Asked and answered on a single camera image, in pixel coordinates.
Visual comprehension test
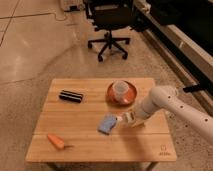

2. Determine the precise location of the clear plastic bottle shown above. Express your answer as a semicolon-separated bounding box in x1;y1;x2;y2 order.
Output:
116;112;135;124

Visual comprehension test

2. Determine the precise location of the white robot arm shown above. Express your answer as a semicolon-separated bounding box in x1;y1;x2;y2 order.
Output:
133;86;213;139

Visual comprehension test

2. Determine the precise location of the blue sponge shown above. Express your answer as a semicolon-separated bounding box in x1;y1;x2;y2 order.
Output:
98;115;117;135

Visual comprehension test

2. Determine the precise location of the orange plate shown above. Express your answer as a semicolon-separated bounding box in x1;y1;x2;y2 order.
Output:
106;81;137;105

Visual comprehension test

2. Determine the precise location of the clear plastic cup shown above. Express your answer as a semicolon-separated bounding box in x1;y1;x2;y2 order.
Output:
112;80;129;101

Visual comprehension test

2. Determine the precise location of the wooden table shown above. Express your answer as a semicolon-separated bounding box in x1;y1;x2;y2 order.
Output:
26;78;177;163

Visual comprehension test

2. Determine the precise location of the black striped eraser block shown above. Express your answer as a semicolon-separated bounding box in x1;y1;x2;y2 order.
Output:
59;90;83;103

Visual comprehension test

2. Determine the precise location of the orange toy carrot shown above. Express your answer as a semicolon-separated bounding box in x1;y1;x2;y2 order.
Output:
47;134;69;150

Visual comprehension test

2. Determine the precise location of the long dark workbench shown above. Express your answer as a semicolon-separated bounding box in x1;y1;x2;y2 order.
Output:
137;0;213;95

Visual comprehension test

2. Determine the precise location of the black office chair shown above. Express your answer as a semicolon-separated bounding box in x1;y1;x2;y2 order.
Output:
83;0;134;62

